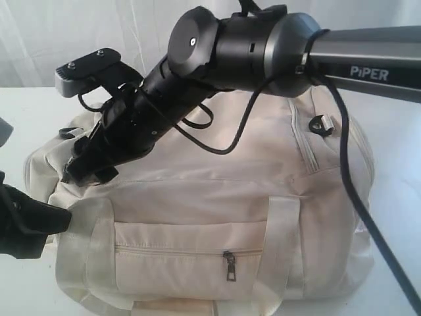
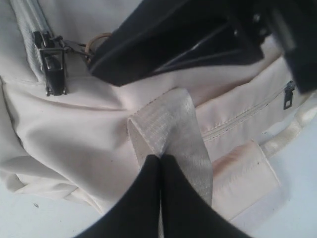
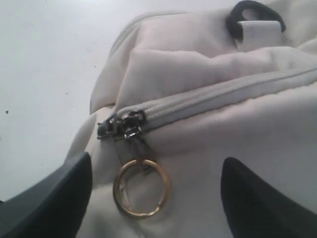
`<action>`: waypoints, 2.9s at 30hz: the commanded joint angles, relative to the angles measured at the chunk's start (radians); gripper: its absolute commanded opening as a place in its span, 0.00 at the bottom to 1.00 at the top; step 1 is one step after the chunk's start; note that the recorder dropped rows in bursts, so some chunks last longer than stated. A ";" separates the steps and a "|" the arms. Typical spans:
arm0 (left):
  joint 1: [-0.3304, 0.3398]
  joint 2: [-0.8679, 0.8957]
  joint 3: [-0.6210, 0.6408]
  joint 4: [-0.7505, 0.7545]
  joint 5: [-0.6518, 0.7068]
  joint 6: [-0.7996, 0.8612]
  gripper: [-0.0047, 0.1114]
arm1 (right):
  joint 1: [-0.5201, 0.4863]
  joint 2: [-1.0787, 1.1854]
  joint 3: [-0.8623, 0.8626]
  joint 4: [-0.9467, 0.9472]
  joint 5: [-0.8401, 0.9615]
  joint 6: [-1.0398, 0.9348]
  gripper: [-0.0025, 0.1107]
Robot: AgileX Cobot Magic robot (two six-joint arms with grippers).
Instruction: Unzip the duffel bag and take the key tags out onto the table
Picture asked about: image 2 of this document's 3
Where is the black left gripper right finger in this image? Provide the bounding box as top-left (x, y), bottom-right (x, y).
top-left (160, 155), bottom-right (249, 238)

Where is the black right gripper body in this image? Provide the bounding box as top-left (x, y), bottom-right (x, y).
top-left (226, 0), bottom-right (317, 93)

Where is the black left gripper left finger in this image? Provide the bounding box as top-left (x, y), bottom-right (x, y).
top-left (79, 155), bottom-right (160, 238)

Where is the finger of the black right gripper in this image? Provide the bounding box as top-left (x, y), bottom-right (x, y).
top-left (89, 0), bottom-right (263, 87)

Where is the gold key ring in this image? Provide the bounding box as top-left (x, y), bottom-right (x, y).
top-left (85, 33), bottom-right (113, 62)

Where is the cream fabric duffel bag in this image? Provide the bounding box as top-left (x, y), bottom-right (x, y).
top-left (0, 0), bottom-right (317, 221)

